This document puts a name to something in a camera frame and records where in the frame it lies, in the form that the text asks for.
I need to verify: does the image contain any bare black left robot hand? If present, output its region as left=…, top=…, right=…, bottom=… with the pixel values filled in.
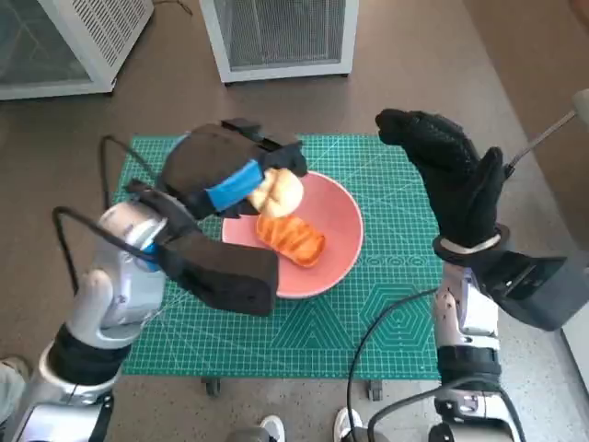
left=158, top=118, right=308, bottom=221

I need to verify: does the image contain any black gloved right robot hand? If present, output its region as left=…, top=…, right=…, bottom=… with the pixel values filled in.
left=375, top=109, right=506, bottom=250

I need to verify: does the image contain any round toy bread bun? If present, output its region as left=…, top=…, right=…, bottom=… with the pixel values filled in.
left=248, top=168, right=305, bottom=218

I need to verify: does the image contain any long flaky toy bread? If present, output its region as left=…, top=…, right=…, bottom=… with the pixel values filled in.
left=256, top=214, right=327, bottom=269

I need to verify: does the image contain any pink bowl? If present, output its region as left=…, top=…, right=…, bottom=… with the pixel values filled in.
left=221, top=170, right=364, bottom=300

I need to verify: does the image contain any grey chair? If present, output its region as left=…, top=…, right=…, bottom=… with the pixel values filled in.
left=503, top=89, right=589, bottom=176

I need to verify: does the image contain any white mesh cabinet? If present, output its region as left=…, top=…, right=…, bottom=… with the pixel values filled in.
left=199, top=0, right=360, bottom=83
left=0, top=0, right=156, bottom=99

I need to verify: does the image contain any green cutting mat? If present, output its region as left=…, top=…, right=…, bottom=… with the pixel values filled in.
left=112, top=133, right=443, bottom=381

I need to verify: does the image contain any white foot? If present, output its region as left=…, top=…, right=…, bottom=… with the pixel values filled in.
left=259, top=413, right=286, bottom=442
left=333, top=405, right=363, bottom=442

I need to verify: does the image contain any person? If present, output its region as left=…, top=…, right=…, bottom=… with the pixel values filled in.
left=0, top=356, right=31, bottom=442

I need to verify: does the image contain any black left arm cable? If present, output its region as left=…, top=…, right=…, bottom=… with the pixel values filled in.
left=52, top=206, right=160, bottom=294
left=100, top=134, right=160, bottom=208

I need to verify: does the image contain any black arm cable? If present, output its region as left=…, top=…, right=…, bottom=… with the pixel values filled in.
left=100, top=134, right=160, bottom=208
left=347, top=287, right=438, bottom=442
left=52, top=206, right=160, bottom=294
left=369, top=377, right=524, bottom=442

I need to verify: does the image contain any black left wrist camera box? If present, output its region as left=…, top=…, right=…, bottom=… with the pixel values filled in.
left=154, top=227, right=280, bottom=318

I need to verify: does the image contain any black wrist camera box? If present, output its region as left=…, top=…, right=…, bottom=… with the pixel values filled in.
left=154, top=227, right=280, bottom=318
left=478, top=250, right=589, bottom=332

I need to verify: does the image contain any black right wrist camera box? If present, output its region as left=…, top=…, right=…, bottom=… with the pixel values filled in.
left=478, top=250, right=589, bottom=332

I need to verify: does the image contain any thin black floor cable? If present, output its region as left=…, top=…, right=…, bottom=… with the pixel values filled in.
left=151, top=0, right=190, bottom=15

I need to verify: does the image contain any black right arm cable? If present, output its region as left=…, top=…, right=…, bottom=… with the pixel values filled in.
left=369, top=377, right=524, bottom=442
left=347, top=287, right=438, bottom=442

